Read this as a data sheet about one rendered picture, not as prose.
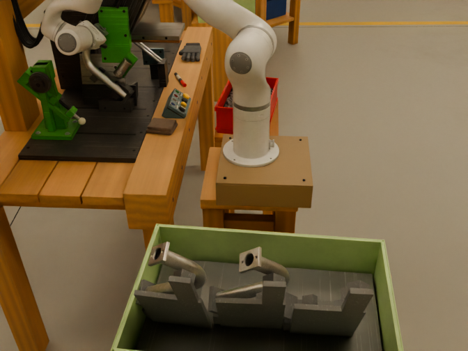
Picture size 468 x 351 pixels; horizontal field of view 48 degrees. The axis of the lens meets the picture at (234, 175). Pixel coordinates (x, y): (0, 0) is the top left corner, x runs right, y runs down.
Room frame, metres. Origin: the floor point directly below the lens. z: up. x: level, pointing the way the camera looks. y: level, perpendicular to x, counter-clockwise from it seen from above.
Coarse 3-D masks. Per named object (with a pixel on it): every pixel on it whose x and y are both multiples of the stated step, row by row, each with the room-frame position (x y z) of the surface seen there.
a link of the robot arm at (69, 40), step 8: (64, 24) 1.68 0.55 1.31; (64, 32) 1.63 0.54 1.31; (72, 32) 1.63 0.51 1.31; (80, 32) 1.67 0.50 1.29; (88, 32) 1.73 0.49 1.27; (56, 40) 1.62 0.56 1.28; (64, 40) 1.62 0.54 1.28; (72, 40) 1.62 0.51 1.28; (80, 40) 1.62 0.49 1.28; (88, 40) 1.70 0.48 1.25; (64, 48) 1.61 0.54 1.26; (72, 48) 1.61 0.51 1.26; (80, 48) 1.62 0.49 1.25; (88, 48) 1.73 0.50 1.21
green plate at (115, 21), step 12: (108, 12) 1.98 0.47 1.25; (120, 12) 1.97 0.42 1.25; (108, 24) 1.97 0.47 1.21; (120, 24) 1.96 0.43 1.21; (108, 36) 1.96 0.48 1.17; (120, 36) 1.95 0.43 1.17; (108, 48) 1.94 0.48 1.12; (120, 48) 1.94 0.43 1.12; (108, 60) 1.93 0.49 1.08; (120, 60) 1.93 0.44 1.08
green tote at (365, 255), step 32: (160, 224) 1.09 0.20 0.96; (192, 256) 1.07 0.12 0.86; (224, 256) 1.06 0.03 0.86; (288, 256) 1.04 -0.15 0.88; (320, 256) 1.03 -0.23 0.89; (352, 256) 1.02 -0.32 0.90; (384, 256) 0.95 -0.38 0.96; (384, 288) 0.88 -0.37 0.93; (128, 320) 0.77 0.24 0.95; (384, 320) 0.81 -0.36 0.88
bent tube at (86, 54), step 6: (96, 24) 1.92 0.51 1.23; (102, 30) 1.94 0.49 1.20; (84, 54) 1.90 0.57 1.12; (90, 54) 1.91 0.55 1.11; (84, 60) 1.89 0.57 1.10; (90, 60) 1.90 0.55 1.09; (90, 66) 1.89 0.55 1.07; (96, 72) 1.88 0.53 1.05; (102, 72) 1.89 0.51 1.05; (102, 78) 1.87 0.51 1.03; (108, 78) 1.88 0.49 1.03; (108, 84) 1.86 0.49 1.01; (114, 84) 1.87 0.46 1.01; (114, 90) 1.86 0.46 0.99; (120, 90) 1.86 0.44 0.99; (120, 96) 1.85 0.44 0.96
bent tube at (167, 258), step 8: (152, 248) 0.78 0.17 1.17; (160, 248) 0.77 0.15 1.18; (168, 248) 0.75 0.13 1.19; (152, 256) 0.76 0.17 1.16; (160, 256) 0.74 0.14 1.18; (168, 256) 0.75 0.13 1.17; (176, 256) 0.76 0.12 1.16; (152, 264) 0.74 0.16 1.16; (168, 264) 0.74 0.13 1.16; (176, 264) 0.75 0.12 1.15; (184, 264) 0.75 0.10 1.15; (192, 264) 0.76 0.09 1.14; (192, 272) 0.75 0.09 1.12; (200, 272) 0.76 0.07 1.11; (200, 280) 0.76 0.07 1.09; (152, 288) 0.85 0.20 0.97; (160, 288) 0.83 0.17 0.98; (168, 288) 0.82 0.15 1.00
